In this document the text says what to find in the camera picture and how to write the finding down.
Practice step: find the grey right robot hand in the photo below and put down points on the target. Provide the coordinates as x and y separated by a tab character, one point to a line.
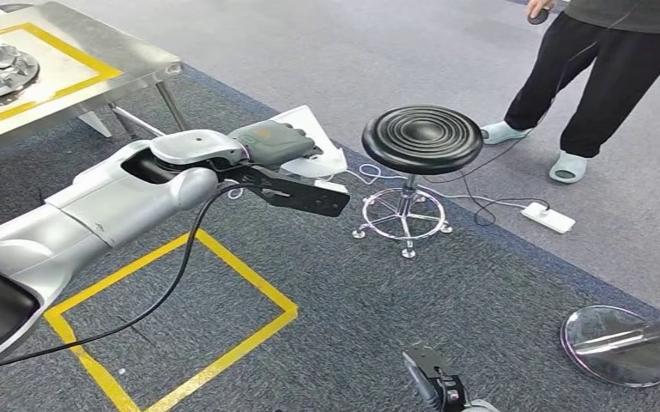
482	406

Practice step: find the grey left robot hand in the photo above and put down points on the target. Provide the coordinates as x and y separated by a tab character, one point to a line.
275	142

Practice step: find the person's hand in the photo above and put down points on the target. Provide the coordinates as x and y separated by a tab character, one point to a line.
541	4

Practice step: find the white plastic part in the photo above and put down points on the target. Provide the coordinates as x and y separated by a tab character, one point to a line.
309	120

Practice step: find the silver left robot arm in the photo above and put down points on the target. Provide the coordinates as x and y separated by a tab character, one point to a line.
108	199

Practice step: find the yellow workbench tape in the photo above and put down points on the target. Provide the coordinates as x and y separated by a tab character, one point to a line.
108	71

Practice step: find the stainless steel workbench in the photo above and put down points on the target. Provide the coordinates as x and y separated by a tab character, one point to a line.
108	51

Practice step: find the person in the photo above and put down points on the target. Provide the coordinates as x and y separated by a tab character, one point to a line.
608	68

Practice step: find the black round stool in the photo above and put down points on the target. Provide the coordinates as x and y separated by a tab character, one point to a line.
420	139

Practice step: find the yellow floor tape square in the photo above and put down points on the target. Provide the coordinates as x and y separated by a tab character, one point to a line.
284	311

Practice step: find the white power strip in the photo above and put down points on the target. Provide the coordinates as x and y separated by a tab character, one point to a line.
548	218

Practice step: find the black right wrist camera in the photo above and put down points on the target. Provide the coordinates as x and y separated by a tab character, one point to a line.
440	381

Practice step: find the chrome stanchion post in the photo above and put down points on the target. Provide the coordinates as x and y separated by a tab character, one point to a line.
619	352

